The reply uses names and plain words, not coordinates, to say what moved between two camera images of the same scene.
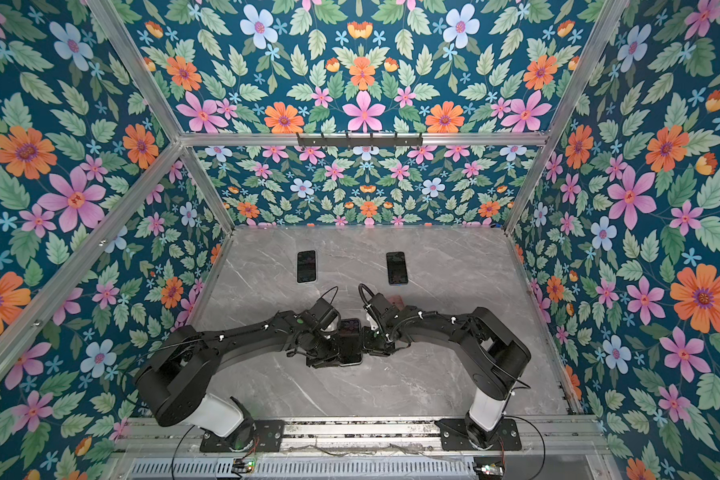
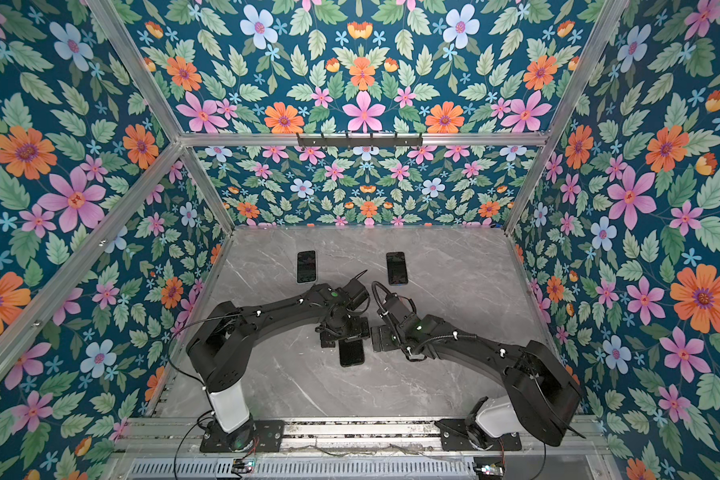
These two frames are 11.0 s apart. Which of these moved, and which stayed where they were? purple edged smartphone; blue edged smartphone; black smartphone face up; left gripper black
Moved: left gripper black
Stayed: black smartphone face up; purple edged smartphone; blue edged smartphone
